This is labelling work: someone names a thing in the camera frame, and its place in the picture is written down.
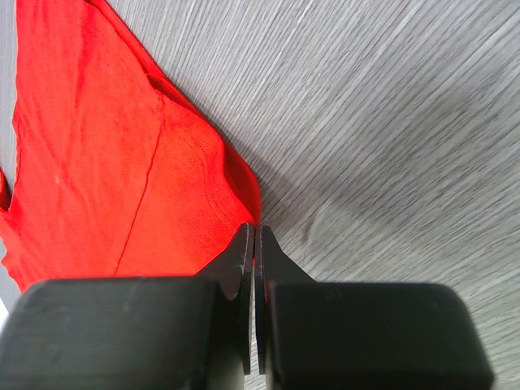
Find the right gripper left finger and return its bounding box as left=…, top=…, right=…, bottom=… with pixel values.
left=1, top=223, right=254, bottom=389

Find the red t shirt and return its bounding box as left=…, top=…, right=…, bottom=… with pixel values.
left=1, top=1, right=262, bottom=290

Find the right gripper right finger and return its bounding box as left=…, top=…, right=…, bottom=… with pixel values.
left=254, top=225, right=495, bottom=389

